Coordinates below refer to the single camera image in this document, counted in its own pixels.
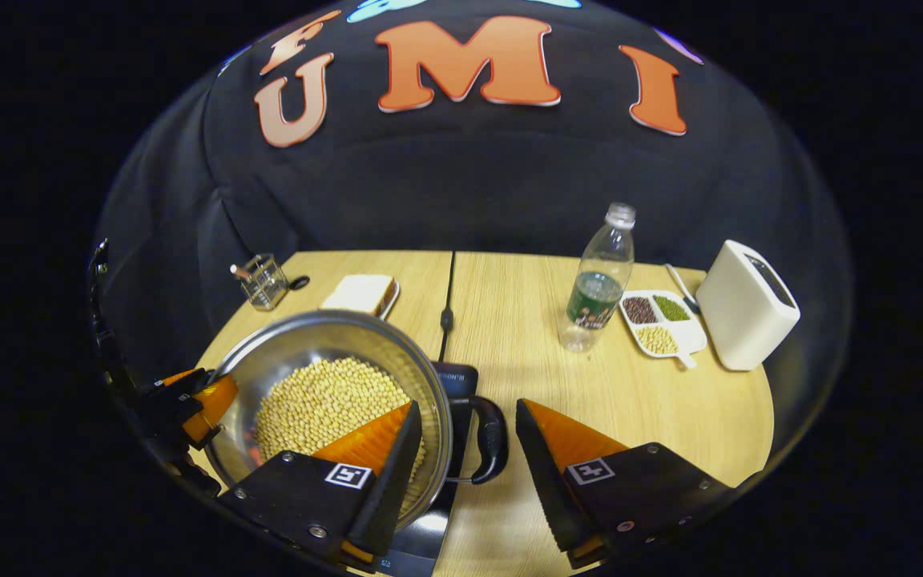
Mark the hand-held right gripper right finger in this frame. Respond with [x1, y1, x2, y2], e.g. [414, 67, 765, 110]
[515, 398, 735, 570]

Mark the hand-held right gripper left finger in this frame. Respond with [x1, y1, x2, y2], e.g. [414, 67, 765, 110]
[217, 401, 424, 567]

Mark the pile of yellow soybeans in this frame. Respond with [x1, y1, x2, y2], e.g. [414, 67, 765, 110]
[255, 357, 427, 482]

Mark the black induction cooktop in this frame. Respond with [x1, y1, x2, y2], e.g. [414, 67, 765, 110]
[385, 362, 481, 577]

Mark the steel pot with black handles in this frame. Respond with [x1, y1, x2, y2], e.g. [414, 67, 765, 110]
[204, 310, 509, 534]

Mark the sandwich with lettuce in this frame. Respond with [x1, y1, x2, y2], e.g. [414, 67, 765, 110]
[321, 274, 396, 317]

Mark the white divided dish of beans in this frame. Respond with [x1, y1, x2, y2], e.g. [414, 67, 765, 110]
[619, 288, 708, 369]

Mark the clear plastic water bottle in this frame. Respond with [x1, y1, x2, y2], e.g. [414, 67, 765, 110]
[558, 202, 637, 353]

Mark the white spoon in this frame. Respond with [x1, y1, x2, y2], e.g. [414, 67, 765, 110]
[664, 263, 701, 315]

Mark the white box-shaped appliance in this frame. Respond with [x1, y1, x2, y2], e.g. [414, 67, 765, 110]
[695, 240, 801, 372]

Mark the black power cable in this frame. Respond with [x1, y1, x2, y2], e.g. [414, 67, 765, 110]
[437, 251, 456, 363]

